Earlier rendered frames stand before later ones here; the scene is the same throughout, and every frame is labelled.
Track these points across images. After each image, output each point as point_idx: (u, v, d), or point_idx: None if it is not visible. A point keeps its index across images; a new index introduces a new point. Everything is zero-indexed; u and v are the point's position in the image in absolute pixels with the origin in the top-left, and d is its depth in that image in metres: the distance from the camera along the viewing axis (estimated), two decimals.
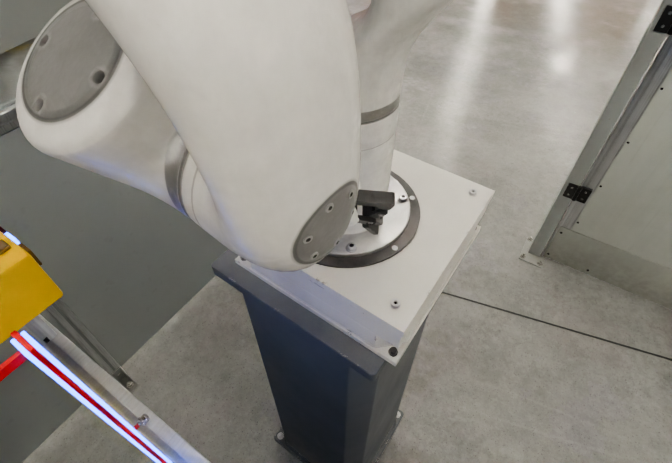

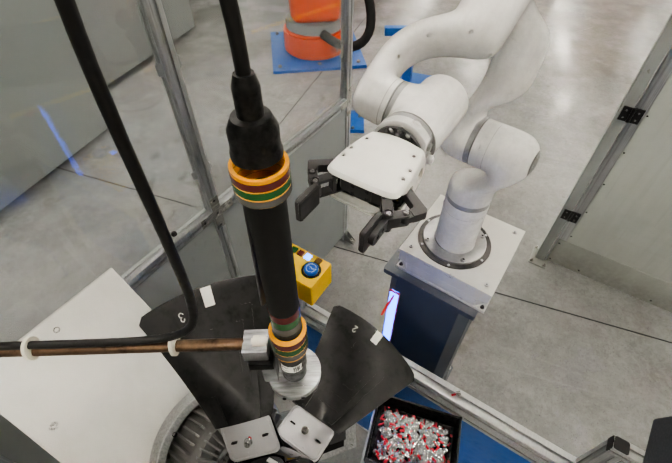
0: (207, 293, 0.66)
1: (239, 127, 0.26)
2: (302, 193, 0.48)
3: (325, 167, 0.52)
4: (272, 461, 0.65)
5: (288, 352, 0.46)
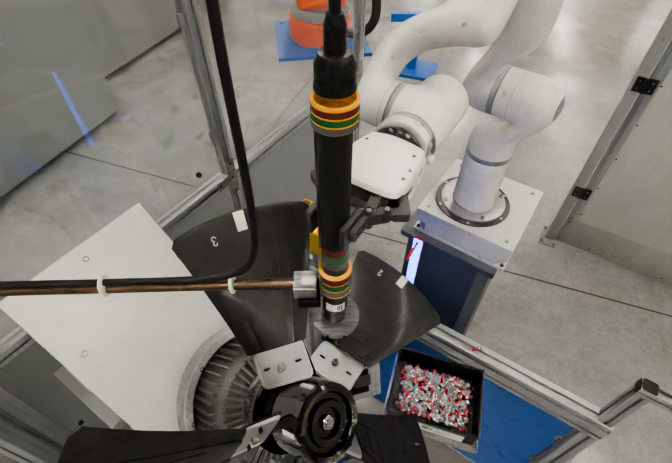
0: (239, 217, 0.66)
1: (328, 60, 0.31)
2: (312, 204, 0.47)
3: None
4: (306, 385, 0.64)
5: (336, 288, 0.52)
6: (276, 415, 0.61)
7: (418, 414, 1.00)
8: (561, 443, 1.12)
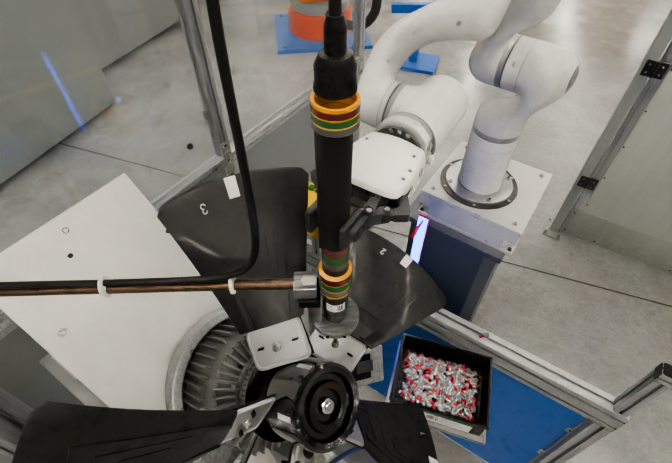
0: (231, 183, 0.60)
1: (328, 61, 0.31)
2: (312, 204, 0.47)
3: None
4: (303, 365, 0.59)
5: (336, 288, 0.52)
6: (271, 397, 0.56)
7: (423, 403, 0.95)
8: (572, 435, 1.07)
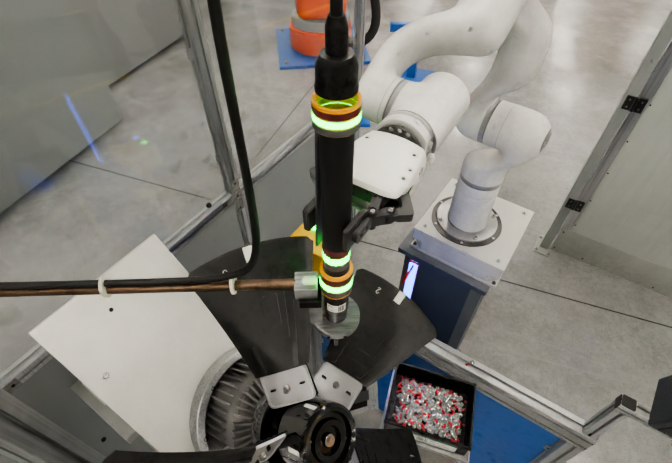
0: (248, 252, 0.72)
1: (329, 61, 0.31)
2: (310, 202, 0.47)
3: None
4: (309, 405, 0.71)
5: (337, 288, 0.52)
6: (283, 434, 0.67)
7: (414, 426, 1.06)
8: (549, 452, 1.18)
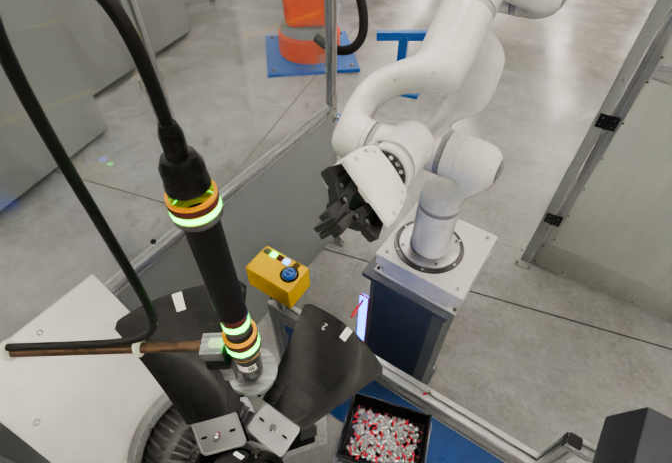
0: (178, 298, 0.71)
1: (166, 166, 0.31)
2: (337, 232, 0.47)
3: (370, 225, 0.52)
4: (238, 454, 0.70)
5: (239, 354, 0.51)
6: None
7: (367, 458, 1.06)
8: None
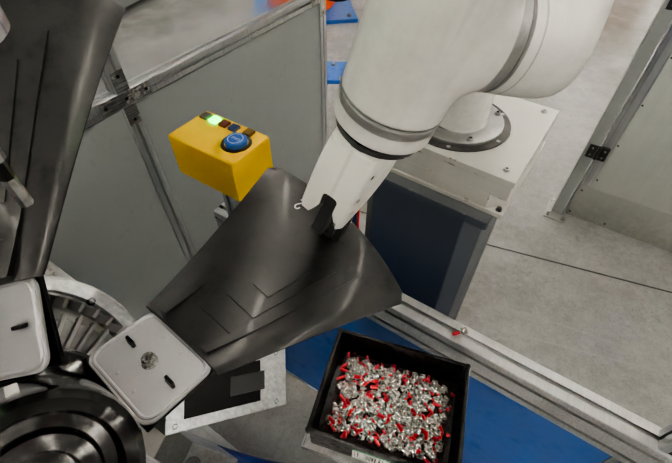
0: None
1: None
2: (333, 232, 0.45)
3: (330, 212, 0.39)
4: (12, 387, 0.26)
5: None
6: None
7: (362, 437, 0.61)
8: None
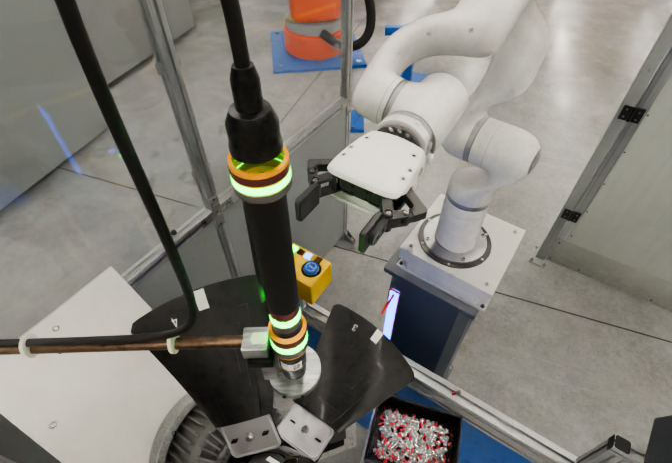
0: (378, 334, 0.89)
1: (238, 120, 0.25)
2: (302, 193, 0.48)
3: (325, 166, 0.52)
4: None
5: (288, 350, 0.46)
6: (280, 441, 0.67)
7: (396, 462, 1.00)
8: None
